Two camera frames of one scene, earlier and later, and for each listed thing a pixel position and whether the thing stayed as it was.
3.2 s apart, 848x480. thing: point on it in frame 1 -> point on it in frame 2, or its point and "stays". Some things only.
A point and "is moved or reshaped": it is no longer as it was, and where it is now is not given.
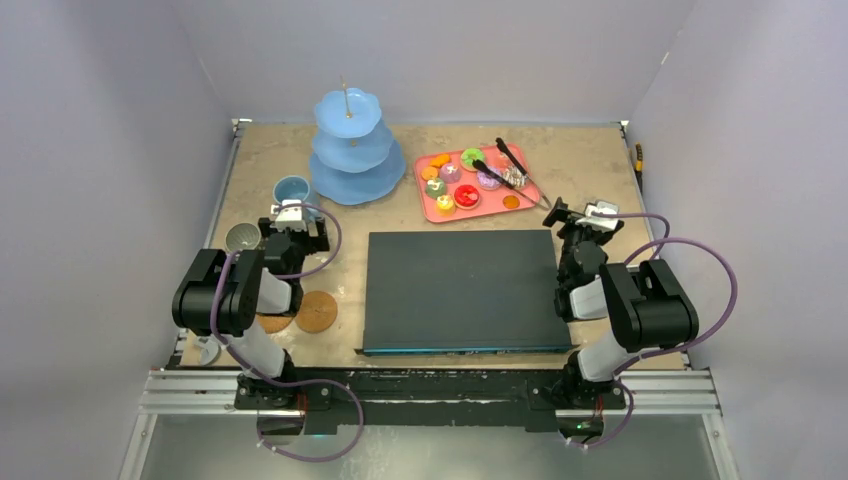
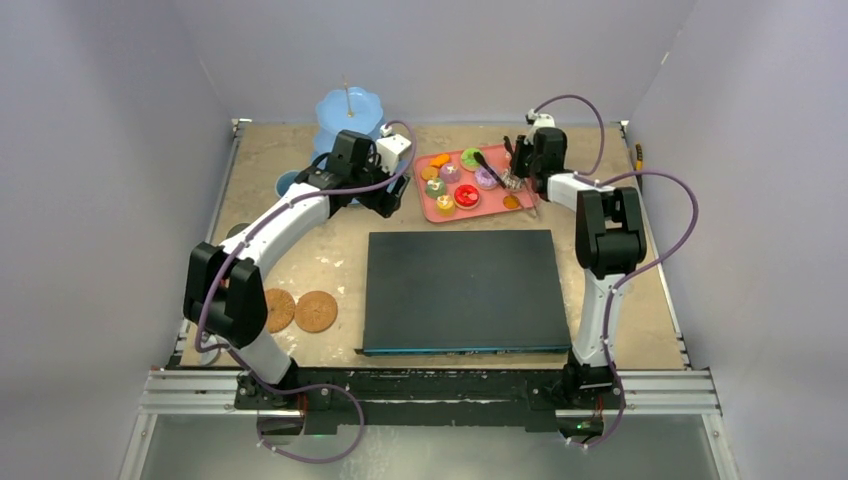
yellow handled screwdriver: x=639 y=160 stays
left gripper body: x=303 y=244 -> x=380 y=200
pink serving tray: x=475 y=181 stays
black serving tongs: x=524 y=185 is moved or reshaped
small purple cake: x=450 y=172 stays
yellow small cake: x=445 y=205 stays
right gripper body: x=565 y=216 -> x=520 y=163
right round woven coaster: x=317 y=313 stays
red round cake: x=466 y=196 stays
